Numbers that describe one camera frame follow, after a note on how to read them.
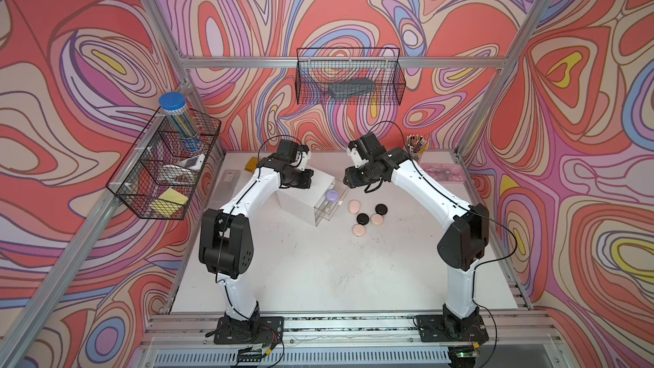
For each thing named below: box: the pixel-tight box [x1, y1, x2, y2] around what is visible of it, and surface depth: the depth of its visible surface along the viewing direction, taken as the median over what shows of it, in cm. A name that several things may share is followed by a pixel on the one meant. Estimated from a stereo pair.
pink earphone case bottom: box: [351, 223, 367, 238], surface depth 95 cm
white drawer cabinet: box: [277, 167, 336, 227], surface depth 91 cm
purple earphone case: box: [326, 189, 339, 202], surface depth 93 cm
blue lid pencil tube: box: [158, 91, 202, 155], surface depth 76 cm
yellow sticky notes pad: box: [149, 187, 190, 218], surface depth 72 cm
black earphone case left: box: [355, 212, 370, 226], surface depth 98 cm
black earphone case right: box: [374, 202, 389, 216], surface depth 101 cm
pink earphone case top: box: [348, 199, 362, 216], surface depth 101 cm
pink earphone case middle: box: [370, 212, 385, 226], surface depth 98 cm
